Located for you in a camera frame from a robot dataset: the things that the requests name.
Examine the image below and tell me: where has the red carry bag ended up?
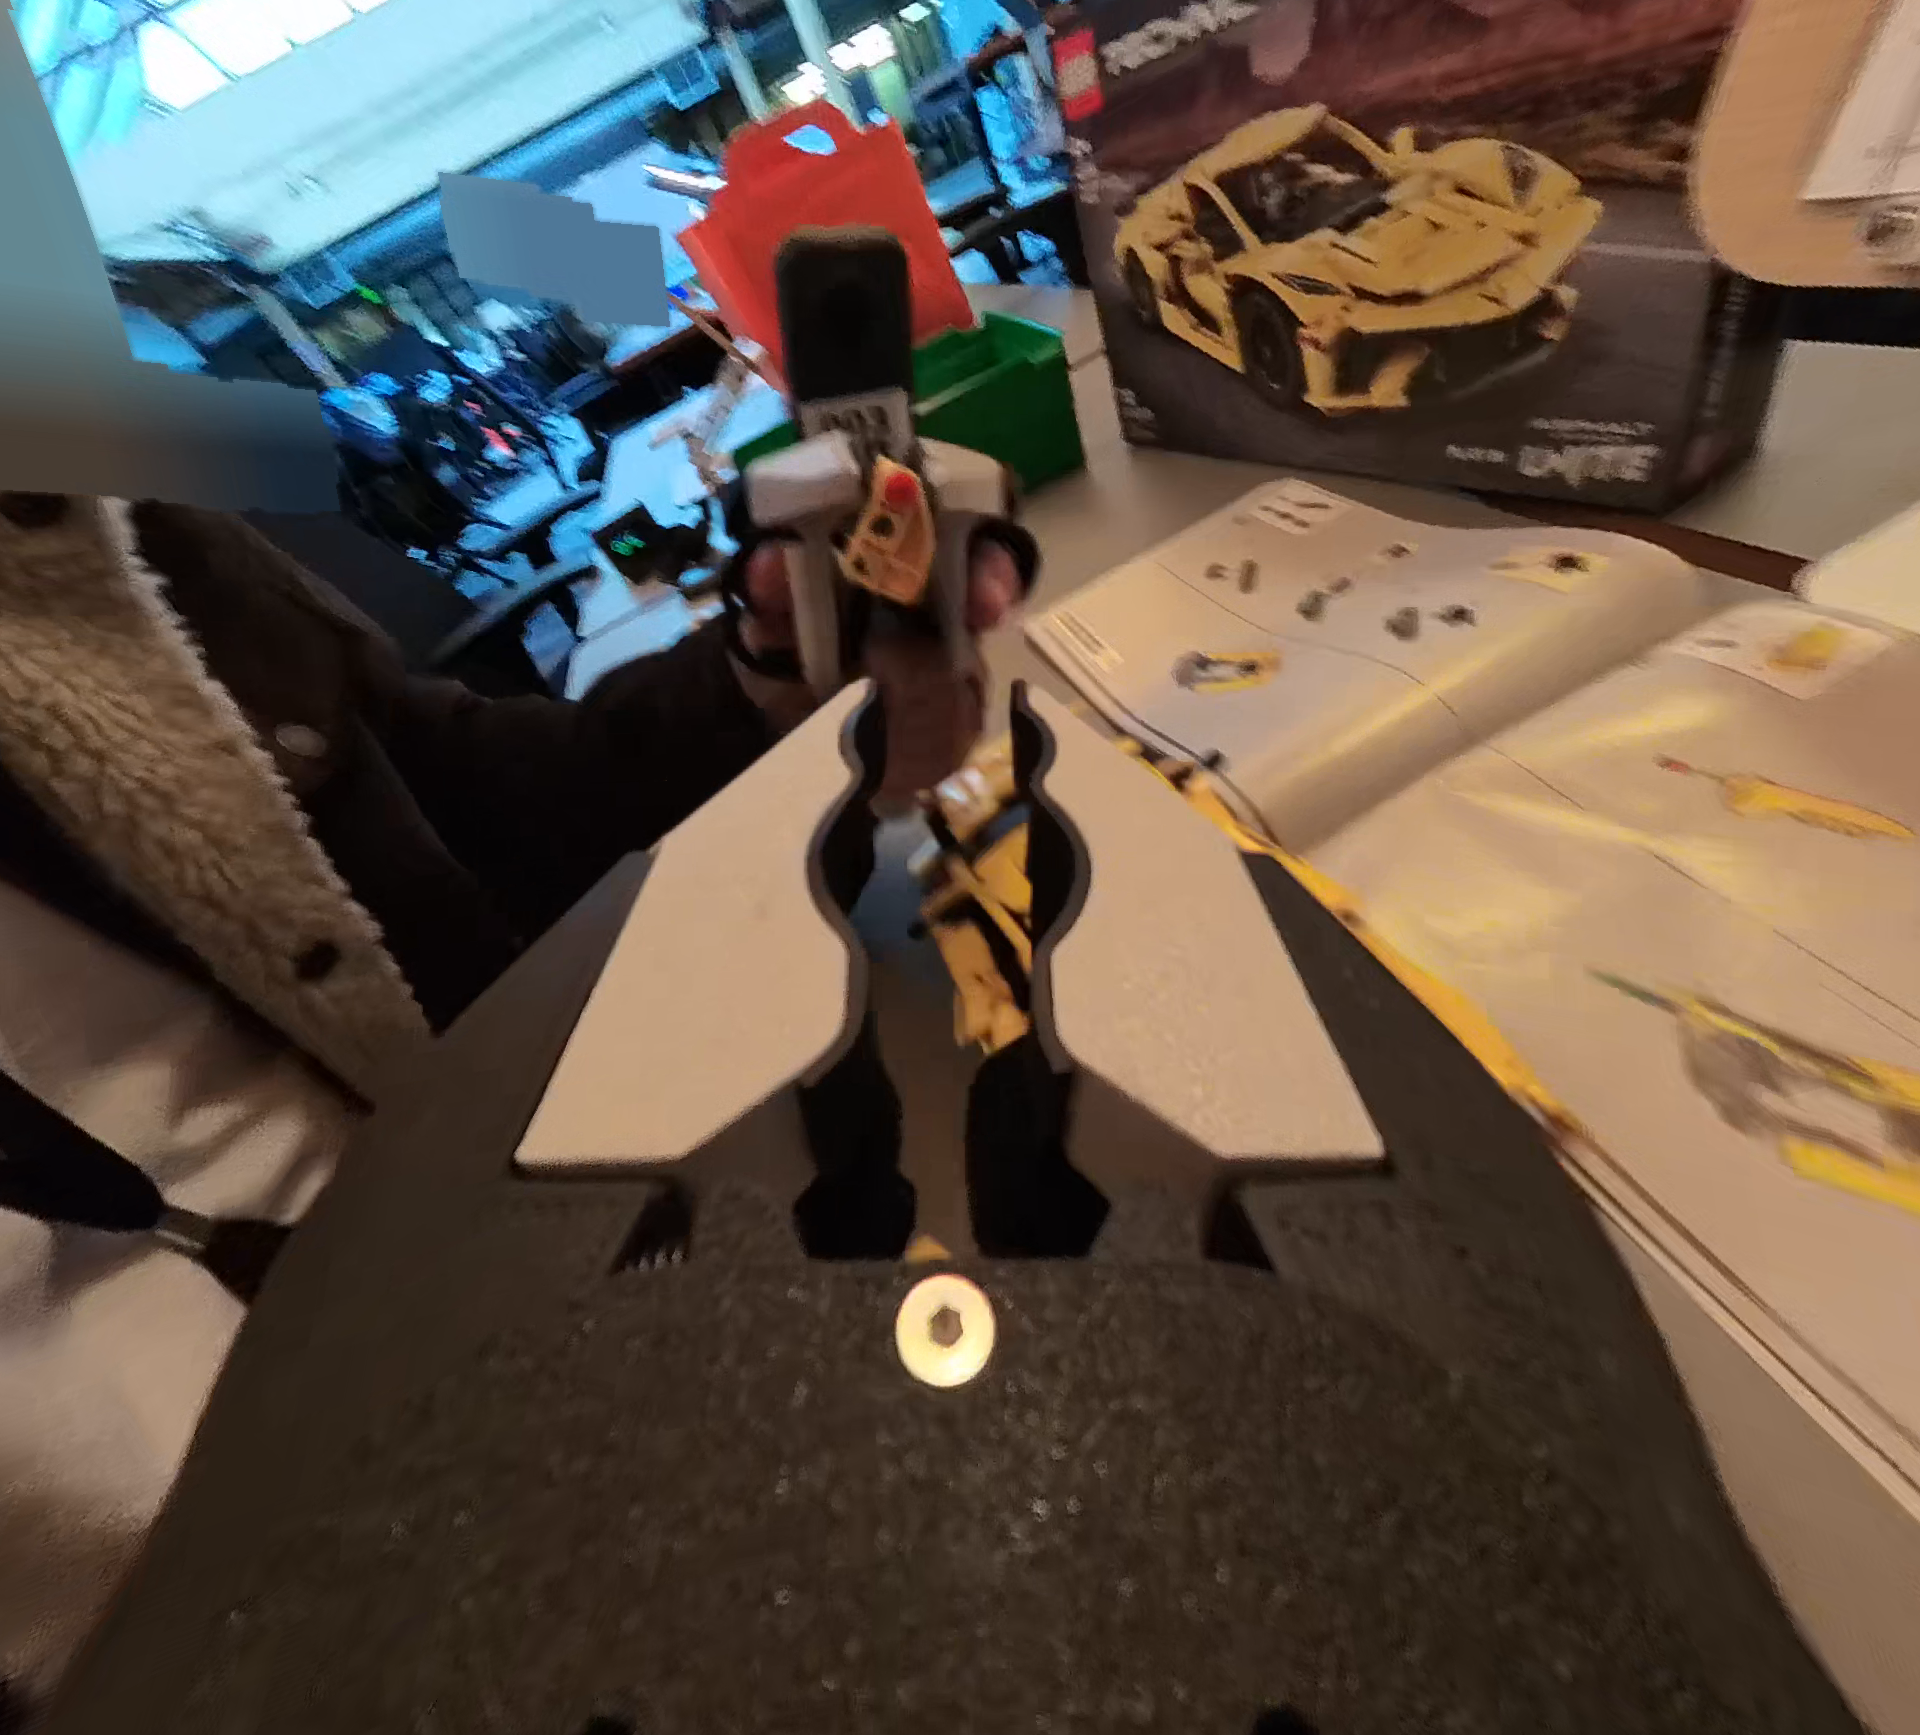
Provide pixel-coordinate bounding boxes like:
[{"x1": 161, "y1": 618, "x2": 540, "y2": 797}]
[{"x1": 674, "y1": 104, "x2": 977, "y2": 394}]

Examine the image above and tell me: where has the green plastic bin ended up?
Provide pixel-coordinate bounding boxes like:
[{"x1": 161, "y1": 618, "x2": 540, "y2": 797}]
[{"x1": 731, "y1": 310, "x2": 1088, "y2": 510}]

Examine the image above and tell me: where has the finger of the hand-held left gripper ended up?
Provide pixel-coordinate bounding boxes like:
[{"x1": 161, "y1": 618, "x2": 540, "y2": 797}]
[
  {"x1": 914, "y1": 438, "x2": 1007, "y2": 638},
  {"x1": 742, "y1": 430, "x2": 863, "y2": 693}
]

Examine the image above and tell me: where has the white shirt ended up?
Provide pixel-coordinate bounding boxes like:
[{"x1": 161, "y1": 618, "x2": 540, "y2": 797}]
[{"x1": 0, "y1": 865, "x2": 377, "y2": 1735}]

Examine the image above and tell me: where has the grey desk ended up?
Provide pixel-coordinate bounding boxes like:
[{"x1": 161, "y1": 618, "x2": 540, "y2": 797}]
[{"x1": 561, "y1": 272, "x2": 1920, "y2": 1735}]

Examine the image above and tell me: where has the black badge reel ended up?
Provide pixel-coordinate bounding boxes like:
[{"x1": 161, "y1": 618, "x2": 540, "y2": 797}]
[{"x1": 0, "y1": 1067, "x2": 293, "y2": 1309}]

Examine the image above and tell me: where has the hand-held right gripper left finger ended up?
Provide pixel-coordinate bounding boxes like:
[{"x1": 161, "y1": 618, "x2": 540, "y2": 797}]
[{"x1": 514, "y1": 680, "x2": 881, "y2": 1189}]

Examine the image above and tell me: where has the toy car box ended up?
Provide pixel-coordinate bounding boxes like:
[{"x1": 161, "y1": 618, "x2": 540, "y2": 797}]
[{"x1": 1071, "y1": 0, "x2": 1824, "y2": 520}]

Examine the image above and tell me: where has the yellow brick panel piece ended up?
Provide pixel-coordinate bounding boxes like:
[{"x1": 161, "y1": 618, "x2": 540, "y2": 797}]
[{"x1": 836, "y1": 458, "x2": 941, "y2": 608}]

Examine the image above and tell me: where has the printed instruction sheet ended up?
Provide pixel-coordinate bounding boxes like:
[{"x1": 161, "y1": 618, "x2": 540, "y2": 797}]
[{"x1": 1799, "y1": 0, "x2": 1920, "y2": 214}]

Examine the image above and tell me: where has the wooden clipboard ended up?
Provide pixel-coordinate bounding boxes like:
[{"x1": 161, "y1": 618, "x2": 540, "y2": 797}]
[{"x1": 1686, "y1": 0, "x2": 1920, "y2": 294}]

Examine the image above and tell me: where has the dark sherpa-lined jacket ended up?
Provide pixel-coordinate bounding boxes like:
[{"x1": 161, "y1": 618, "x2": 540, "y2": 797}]
[{"x1": 0, "y1": 490, "x2": 820, "y2": 1121}]

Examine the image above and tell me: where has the yellow brick toy car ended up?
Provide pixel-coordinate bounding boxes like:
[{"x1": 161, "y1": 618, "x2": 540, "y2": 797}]
[{"x1": 905, "y1": 745, "x2": 1039, "y2": 1053}]

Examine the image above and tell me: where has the open instruction booklet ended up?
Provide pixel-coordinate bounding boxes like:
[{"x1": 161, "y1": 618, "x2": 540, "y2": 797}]
[{"x1": 1024, "y1": 480, "x2": 1920, "y2": 1503}]

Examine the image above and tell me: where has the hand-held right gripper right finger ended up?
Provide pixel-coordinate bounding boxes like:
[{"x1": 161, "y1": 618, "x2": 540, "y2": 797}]
[{"x1": 1009, "y1": 682, "x2": 1388, "y2": 1191}]

